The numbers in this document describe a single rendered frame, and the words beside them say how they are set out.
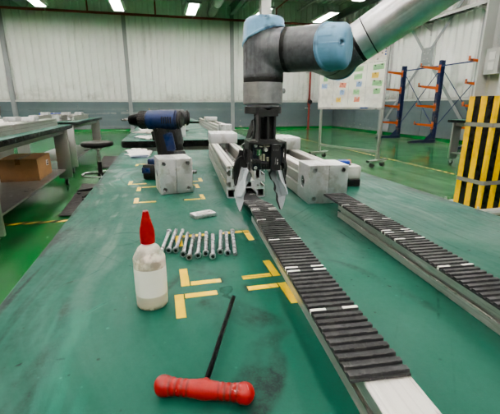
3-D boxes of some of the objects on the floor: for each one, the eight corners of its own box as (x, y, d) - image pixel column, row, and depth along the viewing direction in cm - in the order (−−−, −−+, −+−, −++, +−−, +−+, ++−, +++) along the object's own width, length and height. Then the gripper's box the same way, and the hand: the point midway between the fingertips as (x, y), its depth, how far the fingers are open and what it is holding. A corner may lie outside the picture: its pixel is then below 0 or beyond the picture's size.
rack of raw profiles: (374, 138, 1168) (381, 66, 1108) (398, 137, 1188) (406, 66, 1129) (451, 149, 859) (467, 50, 800) (483, 149, 880) (499, 52, 820)
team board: (307, 158, 721) (312, 53, 668) (325, 156, 748) (331, 55, 695) (369, 168, 601) (381, 42, 548) (387, 166, 627) (401, 44, 574)
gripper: (228, 107, 63) (230, 221, 69) (306, 106, 65) (301, 217, 71) (223, 106, 71) (226, 209, 77) (293, 106, 73) (290, 205, 79)
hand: (259, 204), depth 76 cm, fingers open, 8 cm apart
